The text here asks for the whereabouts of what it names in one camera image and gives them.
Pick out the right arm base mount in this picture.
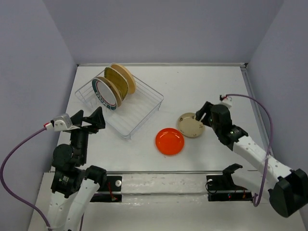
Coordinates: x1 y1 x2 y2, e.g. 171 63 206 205
205 175 253 202

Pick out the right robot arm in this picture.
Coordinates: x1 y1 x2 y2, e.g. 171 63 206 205
195 102 308 218

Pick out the white green-rimmed plate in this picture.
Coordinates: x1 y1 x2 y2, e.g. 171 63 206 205
91 77 118 111

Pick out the white wire dish rack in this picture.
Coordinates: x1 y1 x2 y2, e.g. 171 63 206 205
75 65 164 138

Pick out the small cream plate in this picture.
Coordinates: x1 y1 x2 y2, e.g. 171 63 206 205
177 112 205 138

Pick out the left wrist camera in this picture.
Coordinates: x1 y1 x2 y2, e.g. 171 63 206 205
51 114 73 131

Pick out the orange plate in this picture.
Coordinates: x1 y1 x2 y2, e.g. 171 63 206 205
155 128 185 156

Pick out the beige floral plate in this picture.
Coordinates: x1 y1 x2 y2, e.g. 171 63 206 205
102 77 122 107

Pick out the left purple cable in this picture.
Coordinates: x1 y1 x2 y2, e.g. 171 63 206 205
0 122 84 231

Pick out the tan round plate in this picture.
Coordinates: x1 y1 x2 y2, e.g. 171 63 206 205
111 64 137 94

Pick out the woven bamboo tray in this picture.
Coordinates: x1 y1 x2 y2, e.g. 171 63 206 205
104 67 128 100

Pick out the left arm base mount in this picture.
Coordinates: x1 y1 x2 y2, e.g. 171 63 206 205
91 175 122 203

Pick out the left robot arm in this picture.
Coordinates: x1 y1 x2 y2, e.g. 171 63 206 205
44 107 107 231

